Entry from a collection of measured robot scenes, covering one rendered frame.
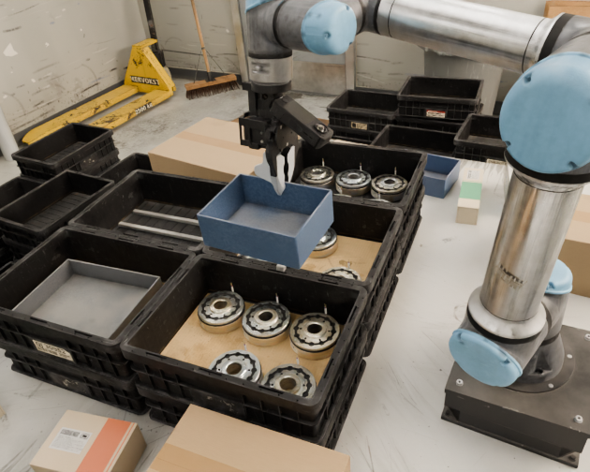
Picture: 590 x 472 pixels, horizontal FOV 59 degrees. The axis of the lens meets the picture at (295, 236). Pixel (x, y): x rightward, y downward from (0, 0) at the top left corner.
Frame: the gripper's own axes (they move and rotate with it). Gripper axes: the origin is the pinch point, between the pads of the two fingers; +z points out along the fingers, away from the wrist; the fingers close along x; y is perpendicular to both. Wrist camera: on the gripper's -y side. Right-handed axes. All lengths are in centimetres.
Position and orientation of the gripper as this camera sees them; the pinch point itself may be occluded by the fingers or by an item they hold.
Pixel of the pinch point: (284, 188)
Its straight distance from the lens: 100.6
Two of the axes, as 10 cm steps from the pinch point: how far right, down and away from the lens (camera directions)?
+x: -5.0, 4.3, -7.5
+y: -8.6, -2.4, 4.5
